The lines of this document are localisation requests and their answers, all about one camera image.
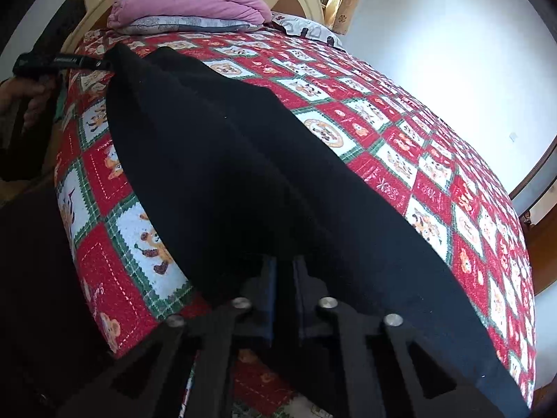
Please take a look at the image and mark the black pants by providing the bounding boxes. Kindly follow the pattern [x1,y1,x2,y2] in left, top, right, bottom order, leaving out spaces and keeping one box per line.
[105,44,510,417]

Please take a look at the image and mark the person's left hand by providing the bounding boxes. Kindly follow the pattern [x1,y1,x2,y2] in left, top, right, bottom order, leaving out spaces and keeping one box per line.
[1,77,56,129]

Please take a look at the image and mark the red patchwork bedspread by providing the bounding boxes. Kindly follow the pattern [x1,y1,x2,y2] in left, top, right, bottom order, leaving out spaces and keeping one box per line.
[55,28,536,417]

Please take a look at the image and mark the grey patterned pillow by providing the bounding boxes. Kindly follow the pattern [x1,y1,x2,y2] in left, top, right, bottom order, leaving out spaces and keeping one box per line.
[115,16,262,35]

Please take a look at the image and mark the brown wooden door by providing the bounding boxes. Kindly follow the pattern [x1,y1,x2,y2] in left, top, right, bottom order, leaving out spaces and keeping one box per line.
[510,139,556,295]

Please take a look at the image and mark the white patterned pillow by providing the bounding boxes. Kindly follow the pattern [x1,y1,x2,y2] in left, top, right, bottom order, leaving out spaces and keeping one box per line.
[271,11,343,50]

